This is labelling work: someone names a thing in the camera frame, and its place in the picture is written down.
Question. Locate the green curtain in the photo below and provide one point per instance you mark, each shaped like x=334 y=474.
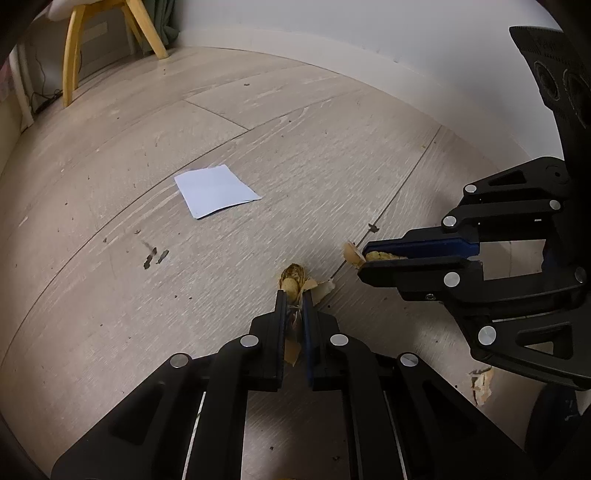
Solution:
x=167 y=21

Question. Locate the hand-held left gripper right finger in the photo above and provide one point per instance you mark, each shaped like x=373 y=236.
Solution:
x=308 y=350

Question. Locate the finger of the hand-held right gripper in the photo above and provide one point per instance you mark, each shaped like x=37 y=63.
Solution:
x=415 y=272
x=443 y=247

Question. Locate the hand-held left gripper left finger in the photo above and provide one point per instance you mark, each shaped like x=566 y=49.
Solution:
x=279 y=332

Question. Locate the wooden chair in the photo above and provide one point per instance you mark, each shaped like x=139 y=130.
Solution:
x=71 y=55

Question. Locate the cracked peanut shell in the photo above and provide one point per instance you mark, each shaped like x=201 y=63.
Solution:
x=292 y=281
x=353 y=254

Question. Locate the white post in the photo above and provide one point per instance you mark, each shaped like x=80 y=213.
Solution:
x=24 y=87

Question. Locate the peanut shell fragment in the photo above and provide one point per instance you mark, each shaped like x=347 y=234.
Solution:
x=481 y=385

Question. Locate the dark debris bits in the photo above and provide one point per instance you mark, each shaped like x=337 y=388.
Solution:
x=150 y=259

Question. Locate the white paper sheet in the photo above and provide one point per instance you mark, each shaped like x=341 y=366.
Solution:
x=214 y=191

